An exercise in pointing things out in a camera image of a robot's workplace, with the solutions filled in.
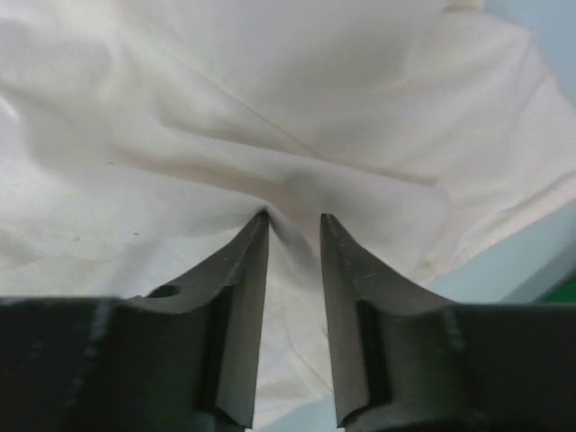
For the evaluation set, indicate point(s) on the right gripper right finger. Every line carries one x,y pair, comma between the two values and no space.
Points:
406,359

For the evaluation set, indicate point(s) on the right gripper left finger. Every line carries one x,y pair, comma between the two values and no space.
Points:
182,358

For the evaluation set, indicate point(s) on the cream white t shirt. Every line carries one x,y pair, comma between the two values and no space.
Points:
137,137

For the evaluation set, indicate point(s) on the green plastic bin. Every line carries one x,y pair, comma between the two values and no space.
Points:
564,293

